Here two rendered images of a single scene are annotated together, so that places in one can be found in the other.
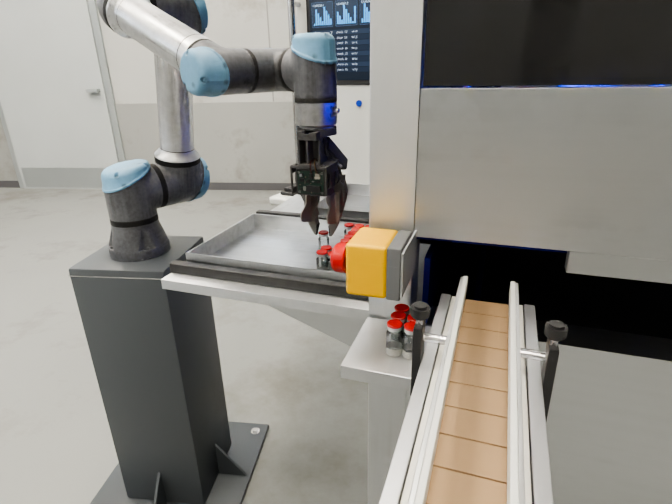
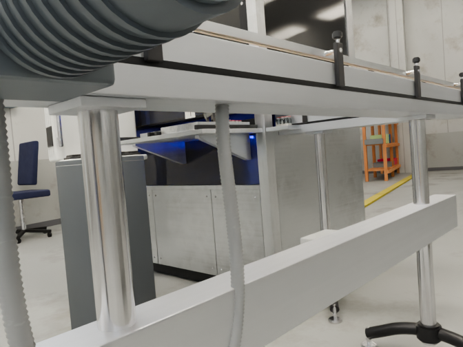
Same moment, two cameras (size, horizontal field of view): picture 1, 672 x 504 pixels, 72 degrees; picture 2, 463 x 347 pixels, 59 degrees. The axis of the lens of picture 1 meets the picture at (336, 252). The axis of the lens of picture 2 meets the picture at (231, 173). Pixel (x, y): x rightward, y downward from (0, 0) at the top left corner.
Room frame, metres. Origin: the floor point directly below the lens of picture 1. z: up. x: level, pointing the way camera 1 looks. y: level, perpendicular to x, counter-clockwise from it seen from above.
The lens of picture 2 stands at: (-0.02, 1.86, 0.76)
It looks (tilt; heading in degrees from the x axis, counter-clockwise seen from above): 3 degrees down; 294
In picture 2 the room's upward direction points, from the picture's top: 4 degrees counter-clockwise
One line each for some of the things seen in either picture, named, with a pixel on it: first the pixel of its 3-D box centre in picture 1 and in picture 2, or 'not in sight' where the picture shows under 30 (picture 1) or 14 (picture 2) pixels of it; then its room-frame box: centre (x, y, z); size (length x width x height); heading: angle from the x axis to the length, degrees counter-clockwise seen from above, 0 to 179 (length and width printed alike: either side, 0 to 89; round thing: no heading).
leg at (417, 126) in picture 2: not in sight; (423, 230); (-0.04, 0.35, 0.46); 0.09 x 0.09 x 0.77; 70
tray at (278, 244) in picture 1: (296, 246); (206, 128); (0.88, 0.08, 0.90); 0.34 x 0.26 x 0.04; 70
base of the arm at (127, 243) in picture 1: (137, 233); not in sight; (1.15, 0.52, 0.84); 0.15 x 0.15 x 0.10
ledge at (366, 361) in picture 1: (403, 353); (284, 128); (0.54, -0.09, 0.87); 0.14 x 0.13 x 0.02; 70
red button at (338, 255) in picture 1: (345, 258); not in sight; (0.58, -0.01, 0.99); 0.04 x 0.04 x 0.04; 70
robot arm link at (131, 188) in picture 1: (131, 189); not in sight; (1.16, 0.51, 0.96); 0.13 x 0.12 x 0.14; 136
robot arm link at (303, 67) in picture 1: (313, 68); not in sight; (0.87, 0.03, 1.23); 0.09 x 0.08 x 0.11; 46
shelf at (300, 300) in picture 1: (344, 233); (190, 137); (1.03, -0.02, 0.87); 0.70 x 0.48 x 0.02; 160
